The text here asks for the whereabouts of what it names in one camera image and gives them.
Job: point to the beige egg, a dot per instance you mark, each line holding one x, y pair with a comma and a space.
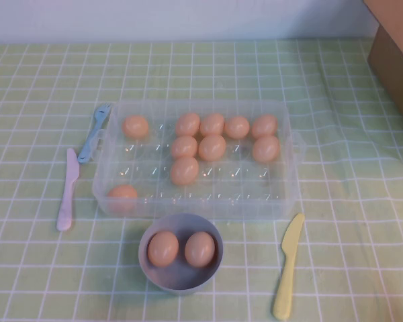
212, 124
237, 127
184, 171
199, 249
163, 249
212, 147
122, 197
266, 149
264, 126
184, 147
135, 126
187, 123

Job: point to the transparent plastic egg box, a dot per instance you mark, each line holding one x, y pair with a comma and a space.
275, 188

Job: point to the brown cardboard box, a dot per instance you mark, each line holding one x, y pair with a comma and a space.
396, 67

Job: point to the light blue plastic fork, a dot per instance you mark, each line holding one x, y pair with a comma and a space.
87, 147

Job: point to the grey round bowl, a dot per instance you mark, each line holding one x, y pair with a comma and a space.
181, 281

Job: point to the yellow plastic knife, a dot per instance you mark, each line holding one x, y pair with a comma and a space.
287, 268

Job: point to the pale pink plastic knife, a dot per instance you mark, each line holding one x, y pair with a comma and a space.
67, 198

